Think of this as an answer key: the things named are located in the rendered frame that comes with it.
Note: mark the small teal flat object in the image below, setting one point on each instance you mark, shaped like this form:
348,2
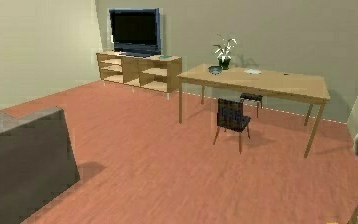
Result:
164,56

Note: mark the grey sofa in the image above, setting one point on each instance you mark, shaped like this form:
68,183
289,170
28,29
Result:
27,160

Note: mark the white plate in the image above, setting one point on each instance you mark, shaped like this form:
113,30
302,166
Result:
252,71

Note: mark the wooden shelf cabinet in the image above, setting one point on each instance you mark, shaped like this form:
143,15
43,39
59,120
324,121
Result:
133,70

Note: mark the black television set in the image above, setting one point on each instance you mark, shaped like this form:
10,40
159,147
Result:
135,30

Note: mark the wooden table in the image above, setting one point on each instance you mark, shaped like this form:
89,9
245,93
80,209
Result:
270,81

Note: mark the dark woven chair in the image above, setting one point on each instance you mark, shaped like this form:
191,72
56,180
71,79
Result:
252,97
232,116

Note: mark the white flowered house plant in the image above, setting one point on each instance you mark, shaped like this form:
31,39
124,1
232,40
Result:
225,55

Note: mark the dark blue bowl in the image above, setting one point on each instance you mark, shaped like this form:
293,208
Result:
215,69

